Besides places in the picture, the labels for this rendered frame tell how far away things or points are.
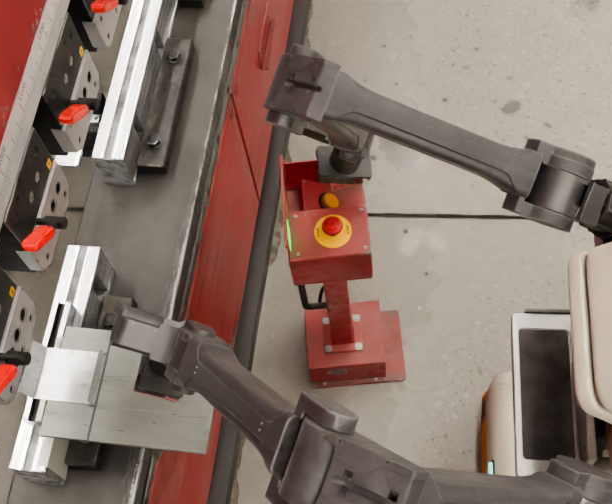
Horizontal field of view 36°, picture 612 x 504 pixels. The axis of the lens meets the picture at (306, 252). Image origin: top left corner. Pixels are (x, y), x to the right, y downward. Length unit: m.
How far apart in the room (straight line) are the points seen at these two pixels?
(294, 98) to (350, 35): 1.87
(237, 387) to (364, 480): 0.23
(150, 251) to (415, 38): 1.55
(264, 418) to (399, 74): 2.11
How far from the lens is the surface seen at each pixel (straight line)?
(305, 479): 0.88
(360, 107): 1.19
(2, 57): 1.26
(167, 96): 1.87
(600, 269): 1.18
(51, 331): 1.58
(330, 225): 1.78
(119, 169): 1.76
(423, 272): 2.62
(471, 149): 1.24
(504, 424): 2.20
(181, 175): 1.80
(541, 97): 2.95
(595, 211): 1.32
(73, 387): 1.53
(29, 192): 1.34
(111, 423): 1.49
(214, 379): 1.09
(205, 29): 1.99
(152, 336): 1.25
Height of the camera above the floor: 2.38
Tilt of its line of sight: 63 degrees down
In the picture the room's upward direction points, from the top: 11 degrees counter-clockwise
